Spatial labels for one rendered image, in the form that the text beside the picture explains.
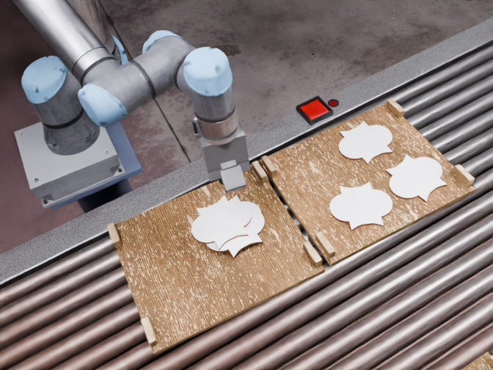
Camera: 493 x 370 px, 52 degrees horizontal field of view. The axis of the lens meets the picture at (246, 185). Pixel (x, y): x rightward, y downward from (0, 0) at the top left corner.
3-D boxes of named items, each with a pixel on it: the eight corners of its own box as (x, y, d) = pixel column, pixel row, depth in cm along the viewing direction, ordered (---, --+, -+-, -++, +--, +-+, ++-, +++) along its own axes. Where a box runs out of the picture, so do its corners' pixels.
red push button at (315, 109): (299, 110, 146) (299, 106, 145) (317, 102, 148) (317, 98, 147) (311, 122, 143) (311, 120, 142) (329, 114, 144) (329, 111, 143)
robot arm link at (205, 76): (206, 36, 86) (239, 58, 82) (215, 84, 95) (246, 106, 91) (169, 59, 84) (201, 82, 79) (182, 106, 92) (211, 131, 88)
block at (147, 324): (142, 324, 110) (139, 318, 108) (150, 320, 110) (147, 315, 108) (151, 348, 107) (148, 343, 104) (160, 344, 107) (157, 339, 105)
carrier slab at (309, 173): (259, 164, 135) (258, 160, 134) (387, 105, 144) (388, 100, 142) (330, 267, 116) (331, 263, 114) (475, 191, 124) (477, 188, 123)
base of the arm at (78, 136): (44, 124, 147) (30, 98, 139) (96, 110, 149) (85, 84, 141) (48, 161, 138) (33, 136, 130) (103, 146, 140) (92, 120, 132)
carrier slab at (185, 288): (109, 230, 127) (107, 227, 126) (257, 167, 135) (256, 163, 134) (155, 356, 107) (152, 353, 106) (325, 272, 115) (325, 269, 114)
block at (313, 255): (302, 248, 117) (302, 242, 115) (309, 244, 118) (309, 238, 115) (315, 269, 114) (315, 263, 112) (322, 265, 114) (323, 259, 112)
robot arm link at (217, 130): (240, 116, 90) (196, 129, 89) (243, 133, 93) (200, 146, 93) (229, 89, 94) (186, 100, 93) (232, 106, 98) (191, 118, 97)
